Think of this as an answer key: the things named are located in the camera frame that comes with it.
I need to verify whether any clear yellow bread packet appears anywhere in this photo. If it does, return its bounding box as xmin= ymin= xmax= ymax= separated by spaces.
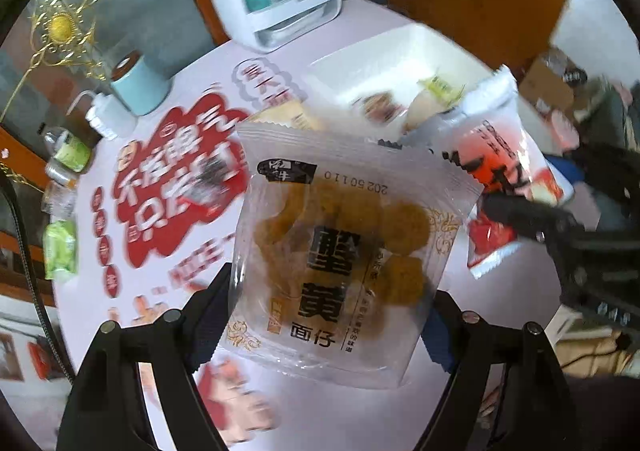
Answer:
xmin=217 ymin=122 xmax=485 ymax=390

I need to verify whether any green label glass bottle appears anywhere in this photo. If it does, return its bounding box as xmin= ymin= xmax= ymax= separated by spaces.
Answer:
xmin=44 ymin=127 xmax=94 ymax=172

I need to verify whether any green tissue pack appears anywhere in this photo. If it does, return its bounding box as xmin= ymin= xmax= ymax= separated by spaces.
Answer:
xmin=43 ymin=220 xmax=79 ymax=280

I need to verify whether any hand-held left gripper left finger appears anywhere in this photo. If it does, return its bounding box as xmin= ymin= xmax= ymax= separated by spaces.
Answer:
xmin=57 ymin=263 xmax=236 ymax=451

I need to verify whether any white and red snack packet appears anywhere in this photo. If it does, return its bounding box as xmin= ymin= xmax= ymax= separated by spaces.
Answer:
xmin=434 ymin=68 xmax=576 ymax=280

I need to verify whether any cardboard box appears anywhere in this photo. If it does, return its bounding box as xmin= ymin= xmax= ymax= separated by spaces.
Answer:
xmin=519 ymin=48 xmax=582 ymax=122

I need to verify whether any white plastic bin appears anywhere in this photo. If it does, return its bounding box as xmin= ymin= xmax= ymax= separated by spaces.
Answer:
xmin=302 ymin=23 xmax=511 ymax=142

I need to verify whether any clear nut brittle packet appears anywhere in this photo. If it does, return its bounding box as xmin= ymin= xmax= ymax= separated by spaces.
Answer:
xmin=356 ymin=93 xmax=402 ymax=126

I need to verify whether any clear drinking glass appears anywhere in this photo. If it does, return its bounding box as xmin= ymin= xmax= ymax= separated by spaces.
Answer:
xmin=42 ymin=182 xmax=77 ymax=220

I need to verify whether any clear squeeze wash bottle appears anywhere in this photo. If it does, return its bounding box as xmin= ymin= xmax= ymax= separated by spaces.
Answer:
xmin=70 ymin=90 xmax=137 ymax=140

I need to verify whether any small green snack packet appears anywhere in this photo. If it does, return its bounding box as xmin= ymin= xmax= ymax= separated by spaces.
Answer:
xmin=424 ymin=75 xmax=467 ymax=106

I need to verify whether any light blue canister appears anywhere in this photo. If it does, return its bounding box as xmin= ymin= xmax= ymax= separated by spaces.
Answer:
xmin=110 ymin=55 xmax=174 ymax=118

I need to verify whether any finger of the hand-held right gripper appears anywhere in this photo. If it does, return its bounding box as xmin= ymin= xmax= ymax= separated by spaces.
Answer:
xmin=482 ymin=193 xmax=587 ymax=248
xmin=545 ymin=145 xmax=640 ymax=202

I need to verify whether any dark chocolate snack packet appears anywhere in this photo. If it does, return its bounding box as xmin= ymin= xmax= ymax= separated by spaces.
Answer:
xmin=187 ymin=151 xmax=248 ymax=212

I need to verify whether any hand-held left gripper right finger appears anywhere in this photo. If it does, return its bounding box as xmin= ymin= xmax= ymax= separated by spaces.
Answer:
xmin=412 ymin=292 xmax=583 ymax=451

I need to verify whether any large gold door ornament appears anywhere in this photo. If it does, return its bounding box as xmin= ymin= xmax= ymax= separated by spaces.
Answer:
xmin=0 ymin=0 xmax=110 ymax=122

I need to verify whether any small metal lid jar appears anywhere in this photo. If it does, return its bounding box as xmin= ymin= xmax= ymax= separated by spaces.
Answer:
xmin=46 ymin=162 xmax=82 ymax=188

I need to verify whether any yellow cake packet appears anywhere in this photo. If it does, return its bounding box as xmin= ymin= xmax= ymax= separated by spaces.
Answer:
xmin=247 ymin=98 xmax=323 ymax=132

